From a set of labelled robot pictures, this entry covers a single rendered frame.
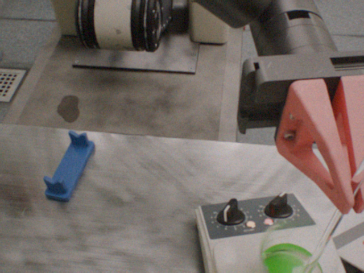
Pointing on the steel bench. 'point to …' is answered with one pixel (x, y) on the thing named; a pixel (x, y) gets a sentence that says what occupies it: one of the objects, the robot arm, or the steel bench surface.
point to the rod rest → (69, 168)
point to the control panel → (259, 218)
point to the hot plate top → (237, 255)
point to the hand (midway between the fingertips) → (350, 196)
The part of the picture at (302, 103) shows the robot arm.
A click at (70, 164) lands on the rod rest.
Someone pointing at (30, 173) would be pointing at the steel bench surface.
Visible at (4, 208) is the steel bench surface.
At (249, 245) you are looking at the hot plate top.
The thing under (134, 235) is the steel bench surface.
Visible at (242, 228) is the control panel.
